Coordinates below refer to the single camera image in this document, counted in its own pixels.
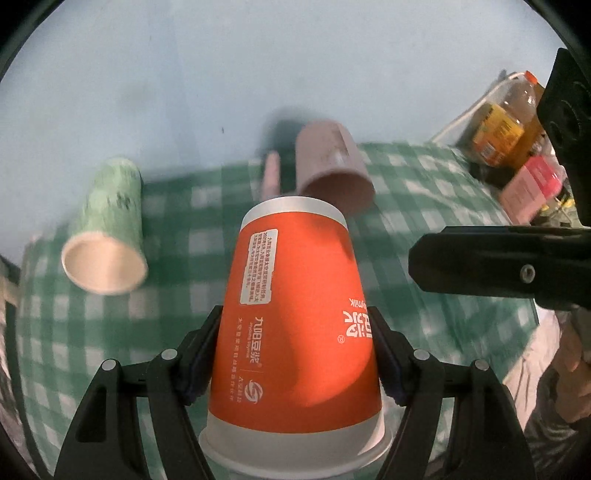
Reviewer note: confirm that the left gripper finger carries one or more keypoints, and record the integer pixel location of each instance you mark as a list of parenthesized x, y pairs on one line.
[(488, 261)]

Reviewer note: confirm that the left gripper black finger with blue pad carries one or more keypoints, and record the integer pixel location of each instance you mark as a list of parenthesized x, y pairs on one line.
[(486, 439), (103, 440)]

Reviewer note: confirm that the orange paper cup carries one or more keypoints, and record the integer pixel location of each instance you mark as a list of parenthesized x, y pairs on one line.
[(295, 390)]

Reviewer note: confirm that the green paper cup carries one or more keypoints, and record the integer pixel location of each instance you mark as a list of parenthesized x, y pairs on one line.
[(104, 252)]

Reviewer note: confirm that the person's right hand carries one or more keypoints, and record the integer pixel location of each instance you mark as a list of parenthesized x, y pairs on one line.
[(572, 390)]

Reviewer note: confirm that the orange cap juice bottle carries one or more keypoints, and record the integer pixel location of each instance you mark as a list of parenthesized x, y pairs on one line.
[(504, 123)]

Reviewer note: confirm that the pink label drink bottle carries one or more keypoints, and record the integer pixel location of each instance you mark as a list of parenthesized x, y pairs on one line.
[(538, 180)]

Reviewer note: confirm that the green checkered tablecloth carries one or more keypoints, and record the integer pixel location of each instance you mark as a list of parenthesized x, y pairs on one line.
[(190, 224)]

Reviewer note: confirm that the pink plastic mug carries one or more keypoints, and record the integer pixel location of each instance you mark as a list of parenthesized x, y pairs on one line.
[(319, 159)]

